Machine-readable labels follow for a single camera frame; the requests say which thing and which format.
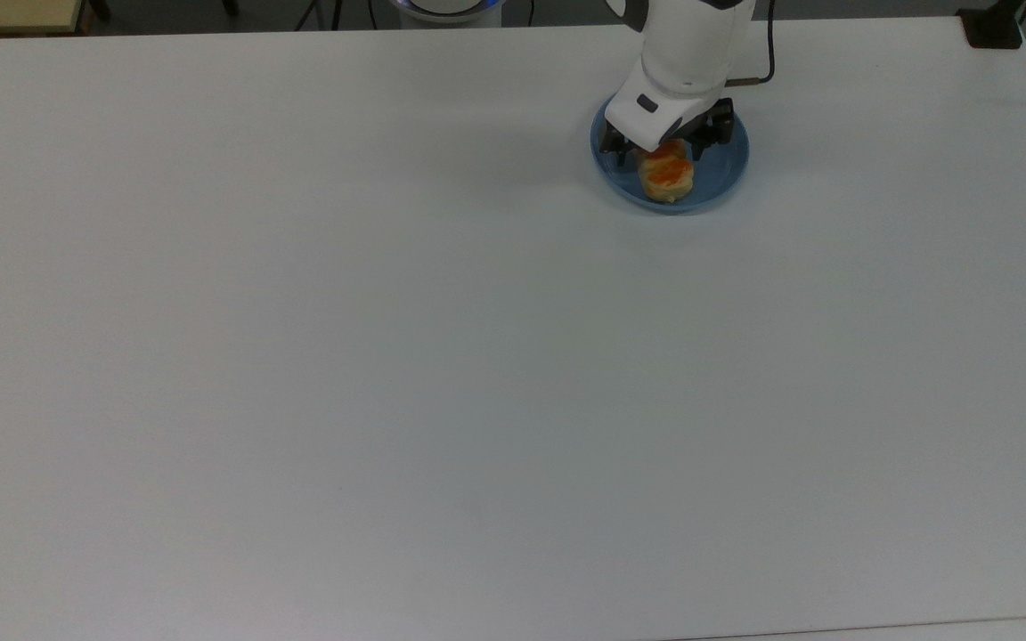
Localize bread with orange glaze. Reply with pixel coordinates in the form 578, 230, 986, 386
636, 139, 696, 204

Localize black tripod legs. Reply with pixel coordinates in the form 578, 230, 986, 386
294, 0, 346, 32

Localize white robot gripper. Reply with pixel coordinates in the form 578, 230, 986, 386
599, 64, 737, 166

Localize white robot base blue ring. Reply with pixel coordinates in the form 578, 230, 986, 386
388, 0, 505, 28

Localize light wooden side table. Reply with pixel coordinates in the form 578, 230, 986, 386
0, 0, 86, 37

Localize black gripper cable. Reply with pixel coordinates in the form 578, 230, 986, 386
726, 0, 778, 88

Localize black table clamp mount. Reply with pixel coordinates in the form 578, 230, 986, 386
957, 0, 1026, 50

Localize blue round plate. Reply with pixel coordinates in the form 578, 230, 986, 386
590, 95, 751, 215

